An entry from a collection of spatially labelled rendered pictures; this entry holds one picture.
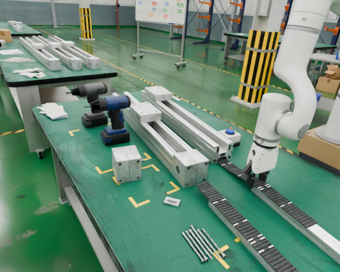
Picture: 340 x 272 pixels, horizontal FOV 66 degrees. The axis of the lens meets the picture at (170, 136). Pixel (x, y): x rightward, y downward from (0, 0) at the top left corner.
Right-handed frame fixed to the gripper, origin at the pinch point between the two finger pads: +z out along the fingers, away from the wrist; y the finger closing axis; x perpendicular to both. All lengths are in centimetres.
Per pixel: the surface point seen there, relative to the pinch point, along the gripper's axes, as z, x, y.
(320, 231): 0.9, -25.5, 0.4
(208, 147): -2.3, 23.6, -4.9
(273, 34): -24, 231, 250
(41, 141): 62, 185, -69
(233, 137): -1.4, 27.6, 12.3
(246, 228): 0.6, -15.7, -18.7
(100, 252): 60, 42, -50
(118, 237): 4, -1, -52
